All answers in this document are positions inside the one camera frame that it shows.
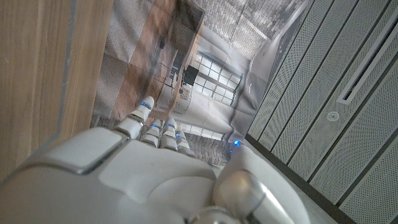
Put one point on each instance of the round white ceiling fixture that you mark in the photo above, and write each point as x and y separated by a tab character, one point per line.
333	116

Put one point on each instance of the linear ceiling air vent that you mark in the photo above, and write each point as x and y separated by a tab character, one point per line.
367	65

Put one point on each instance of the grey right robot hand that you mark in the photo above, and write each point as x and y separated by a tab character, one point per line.
124	186

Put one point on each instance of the printed office backdrop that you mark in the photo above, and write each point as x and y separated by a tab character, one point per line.
192	56

